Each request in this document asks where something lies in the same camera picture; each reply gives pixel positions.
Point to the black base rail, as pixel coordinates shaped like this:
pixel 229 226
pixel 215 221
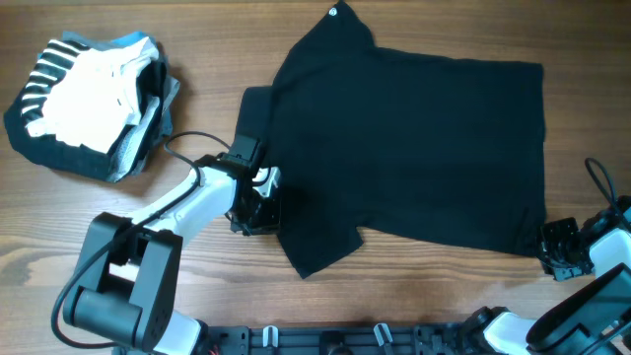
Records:
pixel 420 339

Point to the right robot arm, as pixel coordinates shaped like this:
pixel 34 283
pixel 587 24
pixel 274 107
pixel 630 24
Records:
pixel 587 321

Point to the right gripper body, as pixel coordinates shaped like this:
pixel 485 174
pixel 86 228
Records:
pixel 561 249

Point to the grey blue folded garments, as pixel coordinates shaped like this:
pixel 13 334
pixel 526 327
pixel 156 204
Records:
pixel 157 89

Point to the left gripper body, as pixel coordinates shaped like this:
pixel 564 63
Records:
pixel 260 213

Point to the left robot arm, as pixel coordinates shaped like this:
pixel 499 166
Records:
pixel 123 285

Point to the black t-shirt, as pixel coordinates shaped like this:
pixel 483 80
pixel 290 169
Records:
pixel 431 148

